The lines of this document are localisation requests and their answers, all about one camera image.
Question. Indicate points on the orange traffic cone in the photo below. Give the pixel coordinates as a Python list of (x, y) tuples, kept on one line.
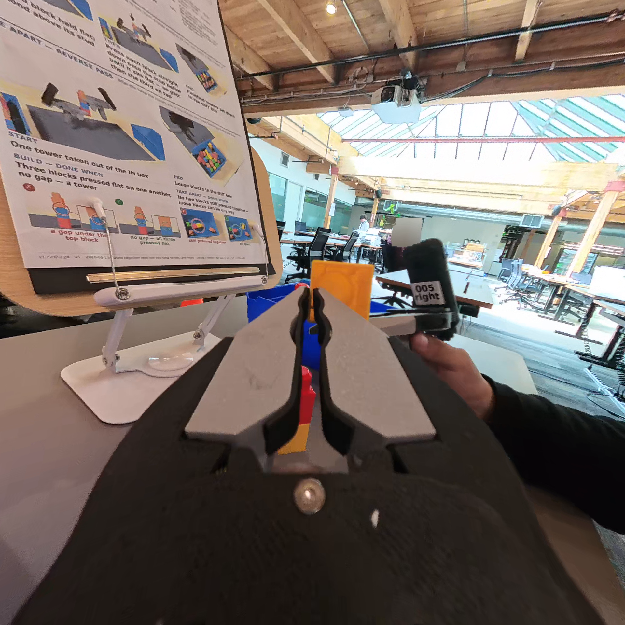
[(191, 302)]

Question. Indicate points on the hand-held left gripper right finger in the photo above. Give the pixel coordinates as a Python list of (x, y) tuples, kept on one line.
[(371, 385)]

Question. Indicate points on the red mega block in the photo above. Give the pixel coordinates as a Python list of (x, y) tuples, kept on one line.
[(307, 395)]

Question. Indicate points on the wall air vent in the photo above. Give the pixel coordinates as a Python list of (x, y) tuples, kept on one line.
[(532, 220)]

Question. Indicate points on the person's right hand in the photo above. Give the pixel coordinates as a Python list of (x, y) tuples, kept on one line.
[(454, 376)]

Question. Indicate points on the printed instruction sheet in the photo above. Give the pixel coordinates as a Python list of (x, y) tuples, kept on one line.
[(122, 122)]

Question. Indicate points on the black office chair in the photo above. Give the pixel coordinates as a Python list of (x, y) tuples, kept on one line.
[(350, 246), (315, 244)]

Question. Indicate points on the orange mega block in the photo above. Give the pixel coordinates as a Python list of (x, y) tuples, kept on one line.
[(346, 288), (295, 439)]

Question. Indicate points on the person's right forearm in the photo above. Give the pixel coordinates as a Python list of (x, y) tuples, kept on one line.
[(561, 449)]

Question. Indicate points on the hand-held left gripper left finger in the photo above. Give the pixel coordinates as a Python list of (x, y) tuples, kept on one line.
[(254, 385)]

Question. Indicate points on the blue plastic bin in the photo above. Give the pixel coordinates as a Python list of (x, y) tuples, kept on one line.
[(266, 305)]

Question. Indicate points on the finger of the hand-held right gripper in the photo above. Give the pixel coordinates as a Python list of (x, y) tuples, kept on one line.
[(398, 324)]

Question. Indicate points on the white ceiling projector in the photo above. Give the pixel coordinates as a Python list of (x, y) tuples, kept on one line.
[(395, 105)]

